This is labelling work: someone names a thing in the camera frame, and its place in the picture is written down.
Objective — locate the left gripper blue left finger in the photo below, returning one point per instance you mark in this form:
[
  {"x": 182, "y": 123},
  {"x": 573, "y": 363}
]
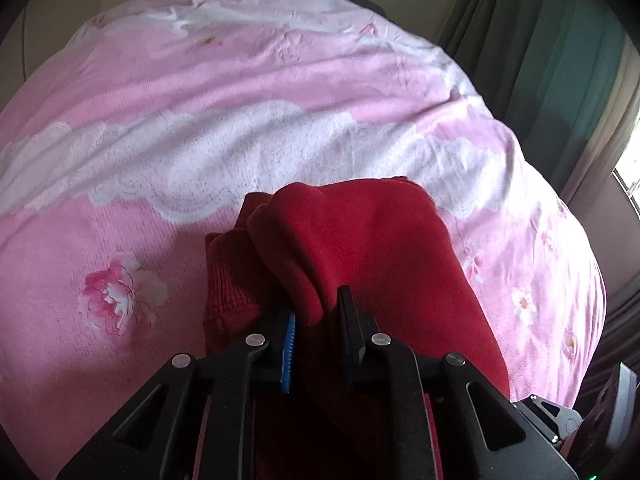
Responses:
[{"x": 288, "y": 344}]

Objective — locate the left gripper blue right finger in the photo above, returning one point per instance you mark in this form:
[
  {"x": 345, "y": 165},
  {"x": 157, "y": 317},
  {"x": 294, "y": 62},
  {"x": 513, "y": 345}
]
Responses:
[{"x": 356, "y": 328}]

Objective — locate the red Mickey Mouse sweatshirt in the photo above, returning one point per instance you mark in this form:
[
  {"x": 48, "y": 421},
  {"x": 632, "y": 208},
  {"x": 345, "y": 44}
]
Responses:
[{"x": 295, "y": 248}]

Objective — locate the pink floral duvet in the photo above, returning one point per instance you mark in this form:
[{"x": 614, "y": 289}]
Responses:
[{"x": 147, "y": 130}]

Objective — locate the green curtain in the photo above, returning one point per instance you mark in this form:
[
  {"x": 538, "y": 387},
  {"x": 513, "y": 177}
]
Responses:
[{"x": 546, "y": 68}]

